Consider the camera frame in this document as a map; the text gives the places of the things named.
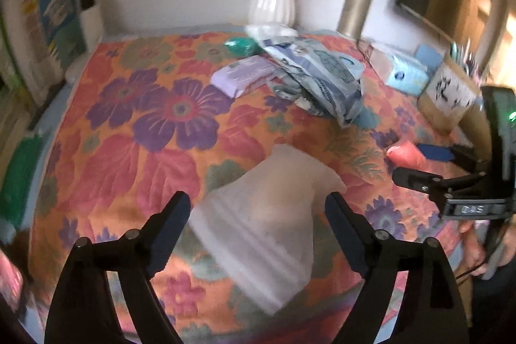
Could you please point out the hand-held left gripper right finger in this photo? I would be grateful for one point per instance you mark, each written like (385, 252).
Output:
(342, 231)

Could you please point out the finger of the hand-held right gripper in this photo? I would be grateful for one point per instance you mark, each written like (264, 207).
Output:
(437, 152)
(415, 178)

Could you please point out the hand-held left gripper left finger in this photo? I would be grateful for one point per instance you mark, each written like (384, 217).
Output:
(173, 231)

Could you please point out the red small object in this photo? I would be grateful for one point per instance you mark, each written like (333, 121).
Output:
(403, 154)

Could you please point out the translucent white plastic bag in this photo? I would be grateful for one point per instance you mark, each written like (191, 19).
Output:
(262, 215)

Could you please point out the person's right hand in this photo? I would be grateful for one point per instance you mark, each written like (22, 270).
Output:
(473, 243)

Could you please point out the bamboo pen holder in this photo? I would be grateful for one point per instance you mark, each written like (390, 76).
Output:
(447, 98)

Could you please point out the floral orange blanket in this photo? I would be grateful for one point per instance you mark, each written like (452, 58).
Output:
(121, 174)

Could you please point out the blue tissue pack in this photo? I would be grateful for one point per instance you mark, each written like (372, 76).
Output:
(403, 72)

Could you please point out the bunch of pens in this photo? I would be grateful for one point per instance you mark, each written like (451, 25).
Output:
(463, 56)

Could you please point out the blue patterned plastic bag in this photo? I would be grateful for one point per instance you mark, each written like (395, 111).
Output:
(318, 78)

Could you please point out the gold thermos bottle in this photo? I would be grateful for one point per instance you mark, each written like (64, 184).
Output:
(356, 5)

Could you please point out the purple wet wipes pack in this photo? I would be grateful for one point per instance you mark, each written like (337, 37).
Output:
(244, 74)

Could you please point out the green packet in clear wrap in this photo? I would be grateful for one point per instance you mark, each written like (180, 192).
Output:
(241, 45)

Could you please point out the crumpled white plastic wrap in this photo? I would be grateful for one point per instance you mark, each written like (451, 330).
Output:
(270, 31)

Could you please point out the row of upright books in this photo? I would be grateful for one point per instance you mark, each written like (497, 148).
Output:
(52, 29)

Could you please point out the black wall socket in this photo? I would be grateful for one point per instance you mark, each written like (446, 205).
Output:
(88, 2)

